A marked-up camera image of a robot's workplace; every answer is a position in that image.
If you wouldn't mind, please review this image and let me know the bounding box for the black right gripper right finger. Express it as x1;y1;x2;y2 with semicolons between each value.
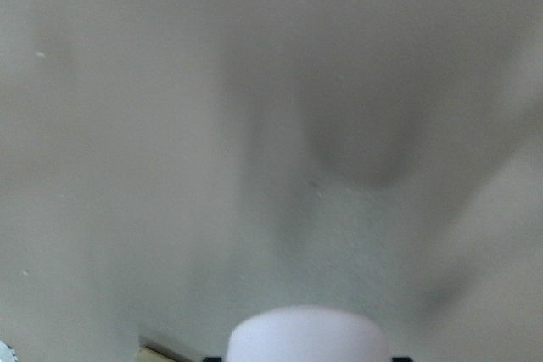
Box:
391;355;413;362

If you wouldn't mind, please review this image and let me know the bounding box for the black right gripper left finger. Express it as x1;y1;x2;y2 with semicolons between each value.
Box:
203;356;226;362

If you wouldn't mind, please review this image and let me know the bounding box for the metal scoop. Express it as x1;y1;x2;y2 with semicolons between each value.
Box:
0;341;19;362

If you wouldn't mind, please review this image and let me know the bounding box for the pink cup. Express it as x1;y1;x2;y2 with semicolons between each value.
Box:
224;306;393;361

